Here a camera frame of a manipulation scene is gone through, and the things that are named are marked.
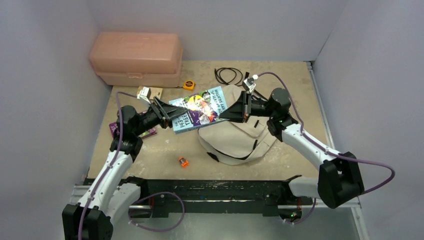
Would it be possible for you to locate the tan paper card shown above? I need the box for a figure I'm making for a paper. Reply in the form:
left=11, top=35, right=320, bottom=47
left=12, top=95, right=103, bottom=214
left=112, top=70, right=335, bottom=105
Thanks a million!
left=136, top=86, right=163, bottom=100

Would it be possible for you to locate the light blue treehouse book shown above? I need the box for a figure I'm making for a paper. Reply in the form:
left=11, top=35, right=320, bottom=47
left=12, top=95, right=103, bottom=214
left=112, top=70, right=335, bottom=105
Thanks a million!
left=169, top=86, right=228, bottom=134

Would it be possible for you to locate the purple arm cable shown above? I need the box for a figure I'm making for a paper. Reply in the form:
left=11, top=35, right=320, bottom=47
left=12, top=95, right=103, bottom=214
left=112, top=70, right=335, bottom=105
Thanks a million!
left=77, top=91, right=186, bottom=240
left=251, top=71, right=396, bottom=226

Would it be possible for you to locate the pink plastic storage box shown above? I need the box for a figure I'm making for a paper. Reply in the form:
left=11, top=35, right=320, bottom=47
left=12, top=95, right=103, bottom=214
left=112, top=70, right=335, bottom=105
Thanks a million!
left=89, top=32, right=183, bottom=88

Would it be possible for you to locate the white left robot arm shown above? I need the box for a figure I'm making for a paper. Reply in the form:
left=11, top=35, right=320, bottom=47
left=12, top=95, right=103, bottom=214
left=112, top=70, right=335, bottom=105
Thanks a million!
left=62, top=92, right=189, bottom=240

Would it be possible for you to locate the orange pencil sharpener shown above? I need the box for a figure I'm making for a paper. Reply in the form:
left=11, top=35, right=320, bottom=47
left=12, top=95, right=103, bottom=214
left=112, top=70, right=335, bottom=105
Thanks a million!
left=178, top=157, right=189, bottom=168

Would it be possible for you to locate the purple paperback book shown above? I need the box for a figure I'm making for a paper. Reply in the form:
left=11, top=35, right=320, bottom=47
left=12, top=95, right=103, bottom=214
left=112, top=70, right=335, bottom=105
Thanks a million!
left=108, top=110, right=157, bottom=139

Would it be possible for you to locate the yellow tape measure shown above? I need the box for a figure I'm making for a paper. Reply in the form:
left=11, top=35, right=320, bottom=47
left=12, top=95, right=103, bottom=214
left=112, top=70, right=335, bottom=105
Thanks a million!
left=182, top=80, right=196, bottom=91

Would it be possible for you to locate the beige canvas backpack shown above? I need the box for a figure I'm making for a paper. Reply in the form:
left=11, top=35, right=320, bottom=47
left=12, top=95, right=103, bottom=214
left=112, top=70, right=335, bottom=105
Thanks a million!
left=197, top=71, right=279, bottom=167

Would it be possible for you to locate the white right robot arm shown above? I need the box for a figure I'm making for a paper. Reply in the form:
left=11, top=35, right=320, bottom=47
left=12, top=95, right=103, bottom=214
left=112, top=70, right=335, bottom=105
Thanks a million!
left=243, top=88, right=365, bottom=209

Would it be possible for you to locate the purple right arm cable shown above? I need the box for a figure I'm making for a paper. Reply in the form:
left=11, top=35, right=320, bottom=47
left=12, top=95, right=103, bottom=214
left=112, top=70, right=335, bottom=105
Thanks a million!
left=251, top=71, right=396, bottom=226

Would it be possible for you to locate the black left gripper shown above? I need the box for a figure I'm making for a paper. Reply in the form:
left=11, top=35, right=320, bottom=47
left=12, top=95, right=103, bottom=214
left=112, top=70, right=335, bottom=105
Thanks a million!
left=133, top=97, right=187, bottom=137

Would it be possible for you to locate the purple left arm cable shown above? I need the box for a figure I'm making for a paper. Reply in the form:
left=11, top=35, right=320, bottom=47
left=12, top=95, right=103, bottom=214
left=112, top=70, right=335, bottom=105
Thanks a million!
left=77, top=91, right=186, bottom=240

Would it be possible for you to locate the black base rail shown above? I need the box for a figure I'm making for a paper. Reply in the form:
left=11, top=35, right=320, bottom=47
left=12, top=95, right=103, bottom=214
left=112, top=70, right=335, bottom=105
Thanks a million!
left=69, top=178, right=360, bottom=220

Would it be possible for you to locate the black coiled cable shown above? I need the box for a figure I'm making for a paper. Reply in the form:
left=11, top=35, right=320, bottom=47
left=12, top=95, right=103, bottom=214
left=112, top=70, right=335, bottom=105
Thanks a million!
left=214, top=67, right=244, bottom=86

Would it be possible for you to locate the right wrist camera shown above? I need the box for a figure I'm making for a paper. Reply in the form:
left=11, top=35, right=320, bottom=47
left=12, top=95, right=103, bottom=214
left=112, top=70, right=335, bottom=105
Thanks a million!
left=242, top=74, right=259, bottom=94

